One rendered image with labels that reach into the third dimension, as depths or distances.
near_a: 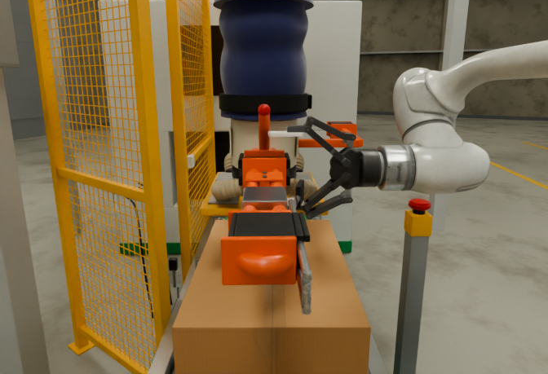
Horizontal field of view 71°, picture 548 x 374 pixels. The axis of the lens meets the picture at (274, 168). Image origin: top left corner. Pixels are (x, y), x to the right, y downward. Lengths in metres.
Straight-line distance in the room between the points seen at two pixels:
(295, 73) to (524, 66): 0.45
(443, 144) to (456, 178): 0.07
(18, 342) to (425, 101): 1.64
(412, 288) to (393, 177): 0.74
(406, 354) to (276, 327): 0.82
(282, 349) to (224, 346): 0.12
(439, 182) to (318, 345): 0.40
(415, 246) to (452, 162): 0.63
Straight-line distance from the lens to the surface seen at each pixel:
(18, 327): 1.85
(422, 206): 1.32
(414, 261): 1.39
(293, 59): 0.91
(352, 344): 0.87
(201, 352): 0.88
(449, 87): 0.83
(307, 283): 0.34
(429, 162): 0.77
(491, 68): 0.79
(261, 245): 0.38
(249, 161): 0.71
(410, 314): 1.49
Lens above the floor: 1.43
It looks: 13 degrees down
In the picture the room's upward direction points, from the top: straight up
